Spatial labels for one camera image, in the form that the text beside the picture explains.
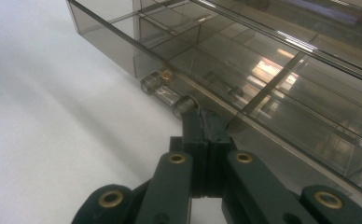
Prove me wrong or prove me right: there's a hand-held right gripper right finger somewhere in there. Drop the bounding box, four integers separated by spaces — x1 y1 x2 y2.
202 109 237 198

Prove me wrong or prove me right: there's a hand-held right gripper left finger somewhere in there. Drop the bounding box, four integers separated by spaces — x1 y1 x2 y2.
169 106 209 198

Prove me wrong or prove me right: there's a smoky transparent drawer box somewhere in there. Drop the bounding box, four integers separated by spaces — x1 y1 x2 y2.
191 0 362 87

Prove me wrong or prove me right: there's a white board sheet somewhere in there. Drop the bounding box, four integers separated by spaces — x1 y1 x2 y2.
0 0 227 224

